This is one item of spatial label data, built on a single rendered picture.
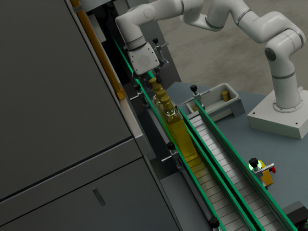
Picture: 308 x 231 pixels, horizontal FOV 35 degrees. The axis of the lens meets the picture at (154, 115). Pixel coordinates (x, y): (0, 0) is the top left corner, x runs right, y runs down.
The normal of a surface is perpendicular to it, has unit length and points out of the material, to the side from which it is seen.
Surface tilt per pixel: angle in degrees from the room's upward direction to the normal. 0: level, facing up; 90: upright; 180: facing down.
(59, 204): 90
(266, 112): 5
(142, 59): 75
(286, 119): 5
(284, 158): 0
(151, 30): 90
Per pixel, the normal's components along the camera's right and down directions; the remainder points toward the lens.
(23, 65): 0.25, 0.44
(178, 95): -0.36, -0.78
